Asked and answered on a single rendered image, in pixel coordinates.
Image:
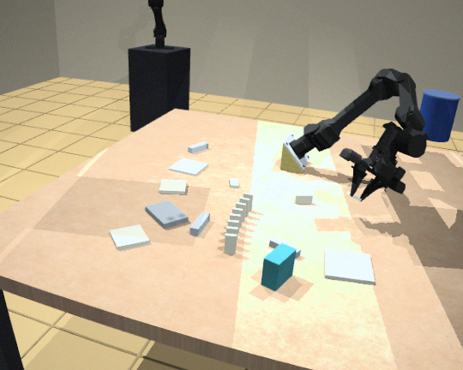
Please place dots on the teal rectangular block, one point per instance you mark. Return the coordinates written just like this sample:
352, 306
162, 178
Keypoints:
278, 267

